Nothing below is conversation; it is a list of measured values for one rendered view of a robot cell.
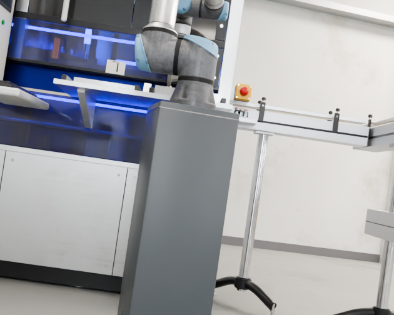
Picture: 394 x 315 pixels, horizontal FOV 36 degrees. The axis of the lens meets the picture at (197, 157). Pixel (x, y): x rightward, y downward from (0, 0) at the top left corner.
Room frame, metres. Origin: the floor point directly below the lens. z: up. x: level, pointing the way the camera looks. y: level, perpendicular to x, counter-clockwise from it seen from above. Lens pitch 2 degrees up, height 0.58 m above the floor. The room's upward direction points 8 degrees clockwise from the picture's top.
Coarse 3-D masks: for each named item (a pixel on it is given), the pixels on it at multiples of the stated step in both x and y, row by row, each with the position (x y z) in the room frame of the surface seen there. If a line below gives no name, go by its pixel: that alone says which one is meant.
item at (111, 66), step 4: (108, 60) 2.76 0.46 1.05; (112, 60) 2.76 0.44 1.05; (108, 64) 2.76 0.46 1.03; (112, 64) 2.76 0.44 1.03; (116, 64) 2.76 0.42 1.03; (120, 64) 2.76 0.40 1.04; (124, 64) 2.76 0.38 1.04; (108, 68) 2.76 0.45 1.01; (112, 68) 2.76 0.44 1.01; (116, 68) 2.76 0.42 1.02; (120, 68) 2.76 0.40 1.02; (124, 68) 2.76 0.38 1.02; (108, 72) 2.76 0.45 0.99; (112, 72) 2.76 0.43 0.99; (116, 72) 2.76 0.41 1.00; (120, 72) 2.76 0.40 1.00
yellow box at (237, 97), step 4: (236, 84) 2.78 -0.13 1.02; (240, 84) 2.77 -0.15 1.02; (244, 84) 2.78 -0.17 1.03; (236, 88) 2.78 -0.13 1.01; (240, 88) 2.77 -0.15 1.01; (248, 88) 2.78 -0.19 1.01; (236, 92) 2.77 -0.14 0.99; (248, 92) 2.78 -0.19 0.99; (236, 96) 2.77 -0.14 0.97; (240, 96) 2.78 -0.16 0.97; (244, 96) 2.78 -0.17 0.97; (248, 96) 2.78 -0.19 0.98; (236, 100) 2.83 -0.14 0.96; (240, 100) 2.81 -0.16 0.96; (244, 100) 2.79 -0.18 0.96; (248, 100) 2.78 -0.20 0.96
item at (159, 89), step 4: (156, 88) 2.40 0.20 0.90; (160, 88) 2.40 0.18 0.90; (164, 88) 2.40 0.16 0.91; (168, 88) 2.40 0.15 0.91; (172, 88) 2.40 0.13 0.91; (156, 92) 2.40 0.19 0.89; (160, 92) 2.40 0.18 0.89; (164, 92) 2.40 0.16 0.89; (168, 92) 2.40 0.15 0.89; (172, 92) 2.40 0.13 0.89; (216, 96) 2.40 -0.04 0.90; (220, 96) 2.40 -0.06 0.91; (216, 100) 2.40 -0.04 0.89
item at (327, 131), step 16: (256, 112) 2.89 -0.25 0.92; (272, 112) 2.89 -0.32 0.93; (288, 112) 2.99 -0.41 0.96; (304, 112) 2.92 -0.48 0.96; (336, 112) 2.90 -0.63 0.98; (240, 128) 2.93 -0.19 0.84; (256, 128) 2.89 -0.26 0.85; (272, 128) 2.89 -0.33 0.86; (288, 128) 2.90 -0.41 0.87; (304, 128) 2.90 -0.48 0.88; (320, 128) 2.90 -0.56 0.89; (336, 128) 2.89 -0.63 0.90; (352, 128) 2.91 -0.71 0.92; (368, 128) 2.91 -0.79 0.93; (352, 144) 2.94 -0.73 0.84
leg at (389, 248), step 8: (392, 144) 2.66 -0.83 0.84; (392, 184) 2.65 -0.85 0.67; (392, 192) 2.64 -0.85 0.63; (392, 200) 2.64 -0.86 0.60; (392, 208) 2.63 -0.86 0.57; (384, 248) 2.65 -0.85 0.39; (392, 248) 2.63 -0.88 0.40; (384, 256) 2.64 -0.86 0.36; (392, 256) 2.63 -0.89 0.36; (384, 264) 2.64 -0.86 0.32; (392, 264) 2.63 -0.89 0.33; (384, 272) 2.63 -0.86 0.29; (384, 280) 2.63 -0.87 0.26; (384, 288) 2.63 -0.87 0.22; (384, 296) 2.63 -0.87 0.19; (376, 304) 2.65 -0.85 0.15; (384, 304) 2.63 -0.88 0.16
